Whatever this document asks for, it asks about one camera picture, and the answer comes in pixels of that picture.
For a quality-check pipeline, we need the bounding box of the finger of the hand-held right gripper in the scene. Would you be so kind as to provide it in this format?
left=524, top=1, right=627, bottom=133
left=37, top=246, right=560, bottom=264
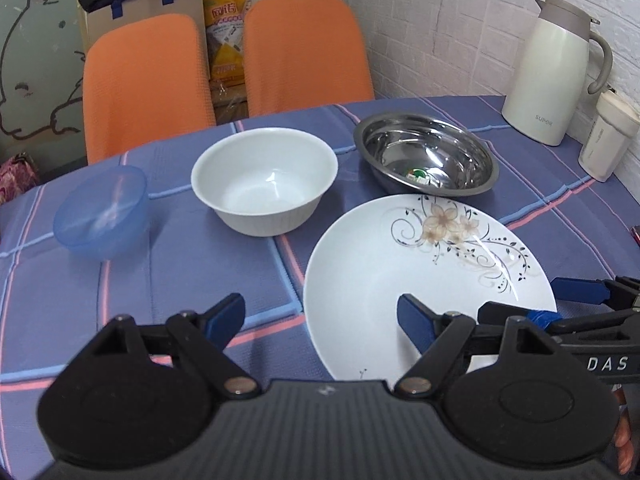
left=477, top=301, right=640, bottom=347
left=550, top=276, right=640, bottom=308

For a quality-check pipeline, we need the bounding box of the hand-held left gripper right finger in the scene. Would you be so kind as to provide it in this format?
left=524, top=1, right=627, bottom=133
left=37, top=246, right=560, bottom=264
left=396, top=294, right=557, bottom=402

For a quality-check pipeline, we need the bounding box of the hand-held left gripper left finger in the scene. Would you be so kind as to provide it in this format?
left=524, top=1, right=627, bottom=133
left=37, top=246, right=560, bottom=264
left=95, top=292, right=266, bottom=402

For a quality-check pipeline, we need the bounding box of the white floral plate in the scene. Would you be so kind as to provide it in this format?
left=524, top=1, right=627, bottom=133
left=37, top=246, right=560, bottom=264
left=303, top=194, right=559, bottom=382

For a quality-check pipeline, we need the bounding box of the white ceramic bowl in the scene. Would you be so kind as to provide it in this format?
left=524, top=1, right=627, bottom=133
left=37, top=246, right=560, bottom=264
left=191, top=128, right=339, bottom=237

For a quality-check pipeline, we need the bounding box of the blue plastic bowl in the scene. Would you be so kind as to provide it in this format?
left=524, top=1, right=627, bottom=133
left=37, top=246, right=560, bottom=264
left=53, top=165, right=150, bottom=261

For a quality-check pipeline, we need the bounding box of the stainless steel bowl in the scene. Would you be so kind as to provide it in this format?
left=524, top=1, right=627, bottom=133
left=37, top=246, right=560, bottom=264
left=353, top=113, right=500, bottom=203

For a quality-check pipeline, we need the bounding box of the person's right hand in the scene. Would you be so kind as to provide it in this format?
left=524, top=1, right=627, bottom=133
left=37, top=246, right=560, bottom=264
left=612, top=385, right=637, bottom=476

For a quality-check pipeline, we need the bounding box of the purple checked tablecloth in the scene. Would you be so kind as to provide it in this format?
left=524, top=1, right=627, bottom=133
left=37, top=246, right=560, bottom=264
left=0, top=95, right=640, bottom=477

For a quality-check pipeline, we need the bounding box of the white tumbler cup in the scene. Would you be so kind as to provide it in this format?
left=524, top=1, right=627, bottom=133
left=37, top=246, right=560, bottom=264
left=578, top=91, right=640, bottom=183

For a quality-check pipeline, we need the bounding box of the white thermos jug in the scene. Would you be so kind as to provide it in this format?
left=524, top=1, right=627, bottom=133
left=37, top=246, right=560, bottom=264
left=501, top=0, right=614, bottom=147

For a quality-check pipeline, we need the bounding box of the orange chair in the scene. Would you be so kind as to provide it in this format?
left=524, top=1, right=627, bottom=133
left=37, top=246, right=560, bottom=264
left=243, top=0, right=376, bottom=119
left=83, top=14, right=217, bottom=165

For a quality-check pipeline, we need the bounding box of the pink patterned bag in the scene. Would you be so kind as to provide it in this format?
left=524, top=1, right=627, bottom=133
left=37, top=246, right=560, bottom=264
left=0, top=155, right=41, bottom=206

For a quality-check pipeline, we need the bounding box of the yellow snack bag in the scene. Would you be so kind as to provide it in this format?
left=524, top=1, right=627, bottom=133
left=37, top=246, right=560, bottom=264
left=202, top=0, right=249, bottom=86

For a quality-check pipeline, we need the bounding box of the cardboard box with blue tape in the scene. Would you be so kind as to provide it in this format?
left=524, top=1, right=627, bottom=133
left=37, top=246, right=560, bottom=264
left=80, top=0, right=208, bottom=57

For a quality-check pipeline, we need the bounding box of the frosted glass door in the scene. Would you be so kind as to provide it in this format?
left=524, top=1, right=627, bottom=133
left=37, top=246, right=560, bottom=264
left=0, top=0, right=89, bottom=171

